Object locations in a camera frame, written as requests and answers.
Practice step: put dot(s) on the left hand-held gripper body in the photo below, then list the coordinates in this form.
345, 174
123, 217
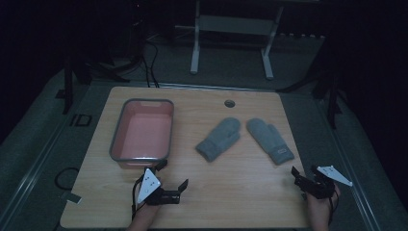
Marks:
150, 187

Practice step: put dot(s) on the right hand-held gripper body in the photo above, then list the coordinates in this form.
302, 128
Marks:
322, 184

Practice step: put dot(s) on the pink basin with grey rim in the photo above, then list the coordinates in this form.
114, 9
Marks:
142, 133

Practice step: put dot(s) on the grey mitten with label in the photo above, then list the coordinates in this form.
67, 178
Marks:
269, 140

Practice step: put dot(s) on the plain grey mitten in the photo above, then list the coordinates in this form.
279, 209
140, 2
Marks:
219, 138

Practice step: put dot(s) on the person's right hand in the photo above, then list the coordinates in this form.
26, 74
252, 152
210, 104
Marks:
319, 210

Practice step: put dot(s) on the person's left hand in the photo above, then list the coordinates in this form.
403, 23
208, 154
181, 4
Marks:
145, 215

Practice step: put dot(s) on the black metal stand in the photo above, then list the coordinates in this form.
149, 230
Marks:
68, 86
332, 96

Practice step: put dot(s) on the grey tape piece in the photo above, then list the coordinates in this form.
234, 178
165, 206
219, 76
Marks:
73, 197

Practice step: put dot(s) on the white metal table frame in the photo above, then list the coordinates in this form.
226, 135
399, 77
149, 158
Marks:
235, 25

